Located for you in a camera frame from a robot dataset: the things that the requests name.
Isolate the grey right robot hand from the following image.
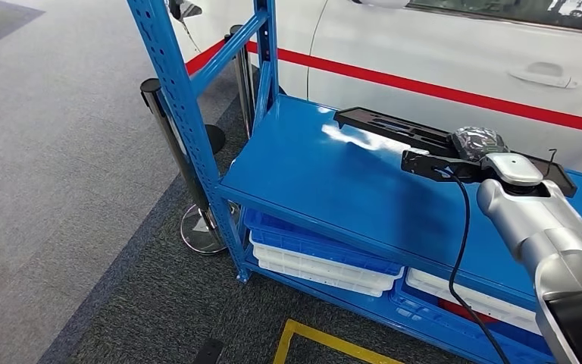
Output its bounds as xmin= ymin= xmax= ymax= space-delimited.
xmin=446 ymin=125 xmax=510 ymax=163

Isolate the black plastic car part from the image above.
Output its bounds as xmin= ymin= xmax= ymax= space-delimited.
xmin=333 ymin=106 xmax=578 ymax=199

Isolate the blue metal shelf rack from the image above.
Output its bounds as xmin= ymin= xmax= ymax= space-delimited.
xmin=126 ymin=0 xmax=582 ymax=364

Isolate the red barrier belt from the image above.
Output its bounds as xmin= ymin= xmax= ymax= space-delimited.
xmin=246 ymin=41 xmax=582 ymax=137
xmin=185 ymin=39 xmax=227 ymax=77

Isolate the white car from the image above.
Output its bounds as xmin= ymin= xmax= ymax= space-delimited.
xmin=167 ymin=0 xmax=582 ymax=180

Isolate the red plastic tray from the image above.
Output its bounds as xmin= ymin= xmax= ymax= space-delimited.
xmin=439 ymin=300 xmax=500 ymax=325

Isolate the blue plastic tray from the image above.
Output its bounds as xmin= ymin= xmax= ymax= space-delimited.
xmin=242 ymin=208 xmax=405 ymax=278
xmin=390 ymin=278 xmax=555 ymax=364

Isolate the black pole stand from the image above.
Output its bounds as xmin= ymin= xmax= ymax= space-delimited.
xmin=202 ymin=124 xmax=227 ymax=155

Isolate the black camera cable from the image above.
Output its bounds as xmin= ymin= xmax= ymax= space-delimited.
xmin=436 ymin=168 xmax=513 ymax=364

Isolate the thin black wire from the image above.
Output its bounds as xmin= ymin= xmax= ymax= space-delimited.
xmin=543 ymin=148 xmax=559 ymax=177

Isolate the chrome stanchion post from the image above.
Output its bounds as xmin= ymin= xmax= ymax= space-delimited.
xmin=139 ymin=77 xmax=239 ymax=256
xmin=224 ymin=24 xmax=256 ymax=139

